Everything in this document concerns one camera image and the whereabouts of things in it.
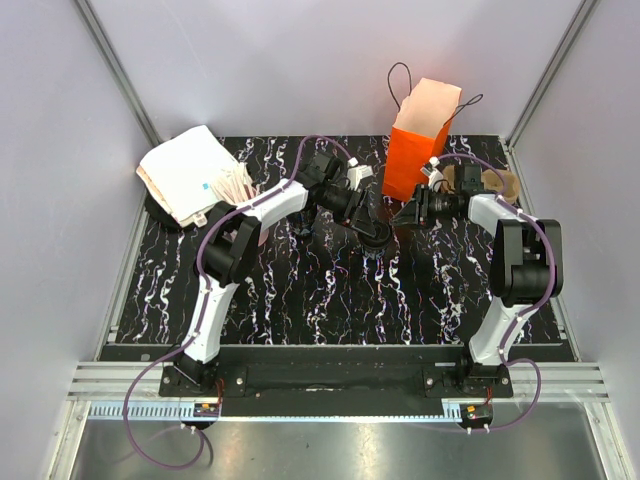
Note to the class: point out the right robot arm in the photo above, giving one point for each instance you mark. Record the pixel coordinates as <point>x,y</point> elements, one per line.
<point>526,266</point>

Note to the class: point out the black lid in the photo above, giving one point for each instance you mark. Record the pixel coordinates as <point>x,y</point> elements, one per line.
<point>380,240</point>

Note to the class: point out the black coffee cup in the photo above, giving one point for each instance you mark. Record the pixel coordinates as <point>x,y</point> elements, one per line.
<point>302,223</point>
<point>373,253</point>

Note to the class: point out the white napkin stack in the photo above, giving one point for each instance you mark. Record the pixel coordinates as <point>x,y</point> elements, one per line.
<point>180,173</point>

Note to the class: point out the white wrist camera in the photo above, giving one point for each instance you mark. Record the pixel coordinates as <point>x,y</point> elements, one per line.
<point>356,173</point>
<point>432,172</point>

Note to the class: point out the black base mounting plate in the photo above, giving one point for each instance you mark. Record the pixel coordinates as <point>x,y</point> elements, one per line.
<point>336,382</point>

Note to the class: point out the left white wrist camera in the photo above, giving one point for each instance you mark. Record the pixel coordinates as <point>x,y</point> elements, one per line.
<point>356,173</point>

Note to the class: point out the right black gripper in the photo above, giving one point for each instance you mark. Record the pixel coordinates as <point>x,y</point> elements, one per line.
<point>416,212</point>

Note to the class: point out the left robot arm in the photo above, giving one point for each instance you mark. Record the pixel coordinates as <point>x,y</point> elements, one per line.
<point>229,249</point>

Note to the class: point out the bottom pulp cup carrier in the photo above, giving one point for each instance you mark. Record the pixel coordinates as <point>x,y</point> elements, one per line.
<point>505,181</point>

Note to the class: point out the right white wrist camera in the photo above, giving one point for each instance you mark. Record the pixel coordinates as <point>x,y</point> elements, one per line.
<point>432,172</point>

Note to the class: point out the pink straw holder cup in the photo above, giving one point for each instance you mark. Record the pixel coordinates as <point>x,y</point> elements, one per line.
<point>263,237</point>

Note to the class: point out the black round napkin base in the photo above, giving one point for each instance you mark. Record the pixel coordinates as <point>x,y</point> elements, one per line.
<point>165,220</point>

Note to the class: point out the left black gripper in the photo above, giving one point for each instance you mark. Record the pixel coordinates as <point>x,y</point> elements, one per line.
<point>358,216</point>

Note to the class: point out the orange paper bag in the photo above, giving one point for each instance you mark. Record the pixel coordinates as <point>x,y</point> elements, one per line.
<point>419,133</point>

